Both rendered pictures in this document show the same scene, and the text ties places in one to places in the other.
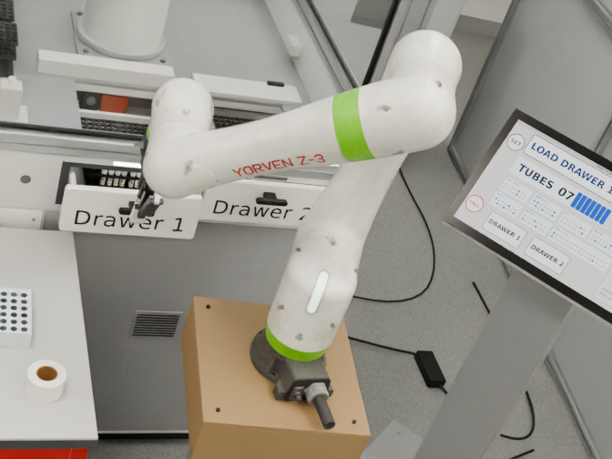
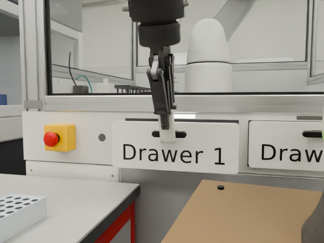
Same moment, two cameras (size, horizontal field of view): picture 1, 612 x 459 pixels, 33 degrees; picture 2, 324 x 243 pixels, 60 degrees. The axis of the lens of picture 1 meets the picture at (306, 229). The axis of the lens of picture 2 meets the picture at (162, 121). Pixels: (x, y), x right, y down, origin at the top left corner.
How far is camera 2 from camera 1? 1.71 m
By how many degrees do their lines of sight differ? 48
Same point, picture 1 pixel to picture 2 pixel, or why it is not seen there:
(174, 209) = (210, 137)
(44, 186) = not seen: hidden behind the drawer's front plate
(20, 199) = (101, 157)
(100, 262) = (170, 221)
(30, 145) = (100, 105)
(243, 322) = (285, 207)
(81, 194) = (124, 126)
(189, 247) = not seen: hidden behind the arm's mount
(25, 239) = (96, 185)
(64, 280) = (101, 205)
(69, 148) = (128, 105)
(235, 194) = (280, 136)
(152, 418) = not seen: outside the picture
